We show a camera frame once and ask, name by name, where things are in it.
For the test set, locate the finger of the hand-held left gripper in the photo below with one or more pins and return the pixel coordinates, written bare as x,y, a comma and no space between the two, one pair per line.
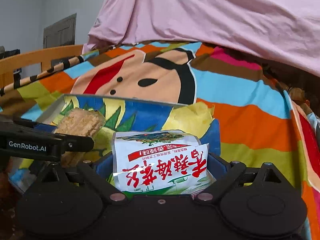
77,143
37,126

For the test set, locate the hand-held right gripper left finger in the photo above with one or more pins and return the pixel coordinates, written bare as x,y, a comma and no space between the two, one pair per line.
103,167

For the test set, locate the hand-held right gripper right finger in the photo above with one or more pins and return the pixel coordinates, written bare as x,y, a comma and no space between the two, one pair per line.
220,165

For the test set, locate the clear rice cake packet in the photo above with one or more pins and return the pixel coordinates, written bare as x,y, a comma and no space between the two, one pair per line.
80,122

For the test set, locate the white green snack packet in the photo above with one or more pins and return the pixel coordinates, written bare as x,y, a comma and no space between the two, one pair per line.
162,160

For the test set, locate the metal tray with dragon drawing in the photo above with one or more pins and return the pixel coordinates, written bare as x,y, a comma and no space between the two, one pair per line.
140,115

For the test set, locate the tan black-banded pole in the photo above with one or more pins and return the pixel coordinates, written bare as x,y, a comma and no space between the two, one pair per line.
37,74

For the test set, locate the black plastic crate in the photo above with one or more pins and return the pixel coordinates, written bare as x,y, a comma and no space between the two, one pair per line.
12,52

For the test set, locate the striped cartoon blanket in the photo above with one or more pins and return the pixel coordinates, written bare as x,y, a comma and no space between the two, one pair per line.
250,92

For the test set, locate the grey door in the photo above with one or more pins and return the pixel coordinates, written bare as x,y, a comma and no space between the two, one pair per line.
60,32

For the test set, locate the pink bed sheet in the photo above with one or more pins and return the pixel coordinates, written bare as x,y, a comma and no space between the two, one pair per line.
200,10

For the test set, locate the wooden slatted bed rail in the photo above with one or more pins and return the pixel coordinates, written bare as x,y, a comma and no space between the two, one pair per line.
25,57

